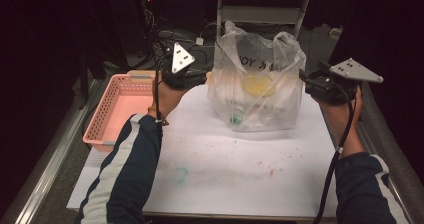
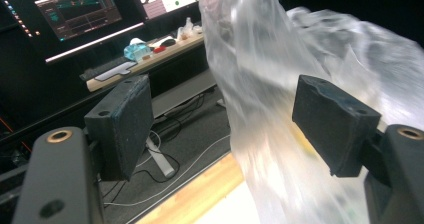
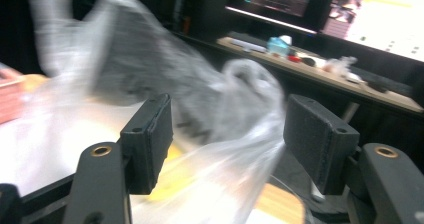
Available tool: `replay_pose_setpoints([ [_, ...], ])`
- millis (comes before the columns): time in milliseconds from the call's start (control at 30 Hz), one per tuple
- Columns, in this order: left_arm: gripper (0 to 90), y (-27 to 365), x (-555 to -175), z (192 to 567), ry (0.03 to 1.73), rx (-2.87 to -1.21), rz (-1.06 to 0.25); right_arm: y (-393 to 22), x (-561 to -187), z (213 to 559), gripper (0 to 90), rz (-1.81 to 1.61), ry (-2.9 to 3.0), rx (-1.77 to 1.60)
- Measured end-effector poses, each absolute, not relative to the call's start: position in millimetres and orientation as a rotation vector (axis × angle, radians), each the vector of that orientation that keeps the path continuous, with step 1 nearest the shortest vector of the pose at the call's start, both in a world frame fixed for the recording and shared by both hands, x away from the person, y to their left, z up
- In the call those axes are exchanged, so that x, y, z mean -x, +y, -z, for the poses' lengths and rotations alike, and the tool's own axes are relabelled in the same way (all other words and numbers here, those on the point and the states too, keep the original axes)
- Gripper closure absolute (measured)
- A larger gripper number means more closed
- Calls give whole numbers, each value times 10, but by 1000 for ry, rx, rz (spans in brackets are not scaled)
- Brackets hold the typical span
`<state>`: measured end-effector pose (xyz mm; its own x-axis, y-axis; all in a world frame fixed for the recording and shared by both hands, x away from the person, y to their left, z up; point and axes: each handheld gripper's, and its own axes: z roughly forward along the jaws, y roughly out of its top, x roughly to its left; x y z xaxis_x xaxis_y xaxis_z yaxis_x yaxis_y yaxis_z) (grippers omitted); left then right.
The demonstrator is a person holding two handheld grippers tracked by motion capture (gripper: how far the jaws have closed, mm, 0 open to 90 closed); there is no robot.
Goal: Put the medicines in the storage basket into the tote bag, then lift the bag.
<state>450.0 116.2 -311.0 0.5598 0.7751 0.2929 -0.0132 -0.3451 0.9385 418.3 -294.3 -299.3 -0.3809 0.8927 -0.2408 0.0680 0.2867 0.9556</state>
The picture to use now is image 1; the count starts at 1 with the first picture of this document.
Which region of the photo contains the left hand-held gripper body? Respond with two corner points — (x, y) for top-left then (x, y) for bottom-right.
(161, 42), (197, 90)

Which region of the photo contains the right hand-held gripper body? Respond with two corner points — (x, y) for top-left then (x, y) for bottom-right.
(304, 57), (385, 106)

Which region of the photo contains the clear printed plastic bag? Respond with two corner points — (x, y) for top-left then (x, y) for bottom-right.
(206, 20), (307, 133)

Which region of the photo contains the pink perforated plastic basket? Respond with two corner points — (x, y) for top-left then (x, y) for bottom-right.
(82, 69), (162, 153)

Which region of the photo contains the person's right hand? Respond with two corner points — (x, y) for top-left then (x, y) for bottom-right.
(314, 86), (365, 139)

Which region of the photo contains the person's left hand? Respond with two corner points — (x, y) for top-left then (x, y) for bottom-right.
(147, 72), (188, 126)

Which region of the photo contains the white box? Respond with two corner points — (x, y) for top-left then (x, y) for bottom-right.
(328, 26), (345, 40)

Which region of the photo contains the small green item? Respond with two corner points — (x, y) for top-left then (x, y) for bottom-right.
(229, 112), (246, 127)

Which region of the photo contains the grey metal folding chair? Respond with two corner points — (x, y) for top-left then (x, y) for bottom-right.
(214, 0), (310, 65)

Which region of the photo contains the white paper sheet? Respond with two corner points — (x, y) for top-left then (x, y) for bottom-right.
(66, 83), (339, 218)

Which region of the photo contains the tangle of black cables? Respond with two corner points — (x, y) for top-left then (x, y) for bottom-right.
(133, 3), (221, 73)

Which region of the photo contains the left hand-held gripper cable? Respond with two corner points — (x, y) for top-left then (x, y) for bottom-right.
(153, 52), (173, 139)

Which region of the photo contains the hand-held gripper cable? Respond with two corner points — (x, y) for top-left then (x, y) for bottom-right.
(153, 52), (173, 139)
(313, 82), (356, 224)

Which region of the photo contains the right hand-held gripper cable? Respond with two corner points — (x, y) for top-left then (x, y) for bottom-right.
(313, 82), (356, 224)

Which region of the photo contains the metal table rail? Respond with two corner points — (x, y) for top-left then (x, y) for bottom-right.
(356, 82), (424, 224)
(9, 78), (108, 224)

